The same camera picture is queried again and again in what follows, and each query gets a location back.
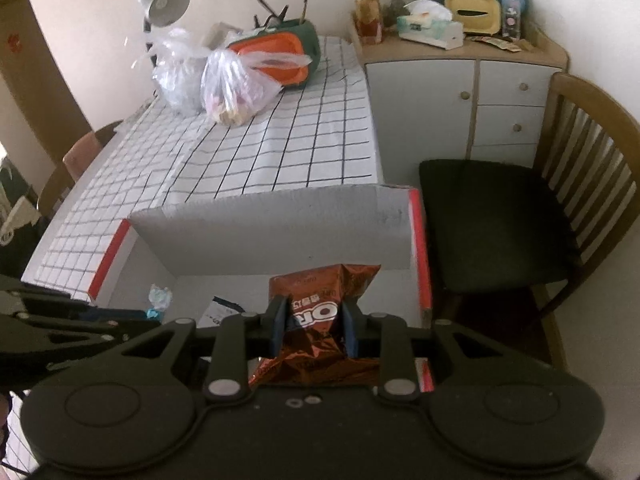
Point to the small light blue packet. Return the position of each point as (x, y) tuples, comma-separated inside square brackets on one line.
[(160, 297)]

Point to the clear plastic bag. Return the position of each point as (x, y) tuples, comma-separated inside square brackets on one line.
[(177, 75)]

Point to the light blue container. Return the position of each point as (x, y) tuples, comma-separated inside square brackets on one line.
[(510, 5)]

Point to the bunch of brushes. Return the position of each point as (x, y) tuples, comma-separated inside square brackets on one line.
[(270, 10)]

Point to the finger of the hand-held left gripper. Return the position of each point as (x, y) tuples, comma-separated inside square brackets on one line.
[(120, 314), (75, 332)]

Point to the yellow tissue holder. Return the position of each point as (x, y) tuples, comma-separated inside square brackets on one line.
[(472, 15)]

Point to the white cabinet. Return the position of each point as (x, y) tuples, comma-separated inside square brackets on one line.
[(500, 105)]

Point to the wooden slatted chair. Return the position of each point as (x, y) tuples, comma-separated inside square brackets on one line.
[(490, 220)]

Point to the silver desk lamp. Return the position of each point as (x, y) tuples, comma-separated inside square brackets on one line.
[(165, 2)]

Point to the shiny red-brown snack packet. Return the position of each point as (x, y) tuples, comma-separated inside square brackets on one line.
[(315, 290)]

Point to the checked tablecloth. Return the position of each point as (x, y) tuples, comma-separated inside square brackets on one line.
[(250, 140)]

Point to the white and dark packet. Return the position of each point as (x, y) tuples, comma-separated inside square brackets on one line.
[(222, 310)]

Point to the plastic bag with pink snacks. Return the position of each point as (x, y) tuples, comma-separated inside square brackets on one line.
[(230, 90)]

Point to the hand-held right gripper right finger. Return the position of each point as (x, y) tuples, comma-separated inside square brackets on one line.
[(352, 327)]

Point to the pink cloth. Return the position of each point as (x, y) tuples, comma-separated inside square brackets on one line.
[(85, 155)]

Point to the green and white tissue box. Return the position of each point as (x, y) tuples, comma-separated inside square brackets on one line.
[(430, 27)]

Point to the wooden chair with cloth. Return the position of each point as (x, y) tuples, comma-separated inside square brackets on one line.
[(52, 190)]

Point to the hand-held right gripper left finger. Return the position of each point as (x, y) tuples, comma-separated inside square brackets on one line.
[(280, 325)]

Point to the wooden door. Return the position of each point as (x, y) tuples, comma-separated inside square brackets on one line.
[(30, 85)]

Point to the orange and green bag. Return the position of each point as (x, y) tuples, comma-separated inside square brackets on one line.
[(305, 40)]

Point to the amber liquid bottle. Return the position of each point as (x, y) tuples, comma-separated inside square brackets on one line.
[(368, 15)]

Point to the red cardboard box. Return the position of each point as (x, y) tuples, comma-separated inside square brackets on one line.
[(280, 230)]

